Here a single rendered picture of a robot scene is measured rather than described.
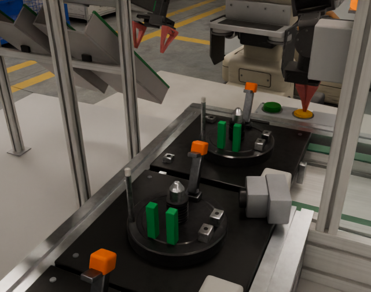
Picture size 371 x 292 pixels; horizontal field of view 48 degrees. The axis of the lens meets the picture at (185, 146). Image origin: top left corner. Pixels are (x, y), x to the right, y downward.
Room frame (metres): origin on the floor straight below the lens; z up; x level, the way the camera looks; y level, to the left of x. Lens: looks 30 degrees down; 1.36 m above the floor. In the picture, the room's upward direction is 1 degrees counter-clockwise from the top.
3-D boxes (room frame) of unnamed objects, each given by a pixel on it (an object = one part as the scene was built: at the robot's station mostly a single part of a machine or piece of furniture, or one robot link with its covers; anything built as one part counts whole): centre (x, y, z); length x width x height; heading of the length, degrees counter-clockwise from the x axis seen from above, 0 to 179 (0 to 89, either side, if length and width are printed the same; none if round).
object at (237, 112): (0.69, -0.10, 1.04); 0.02 x 0.02 x 0.03
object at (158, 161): (0.69, -0.10, 0.96); 0.24 x 0.24 x 0.02; 65
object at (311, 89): (0.86, -0.26, 1.01); 0.07 x 0.07 x 0.09; 65
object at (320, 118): (0.85, -0.26, 0.93); 0.21 x 0.07 x 0.06; 65
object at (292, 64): (0.86, -0.27, 1.08); 0.10 x 0.07 x 0.07; 65
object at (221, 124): (0.65, -0.06, 1.01); 0.01 x 0.01 x 0.05; 65
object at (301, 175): (0.64, -0.21, 0.95); 0.01 x 0.01 x 0.04; 65
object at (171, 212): (0.46, 0.01, 1.01); 0.24 x 0.24 x 0.13; 65
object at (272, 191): (0.51, -0.11, 0.99); 0.08 x 0.07 x 0.04; 177
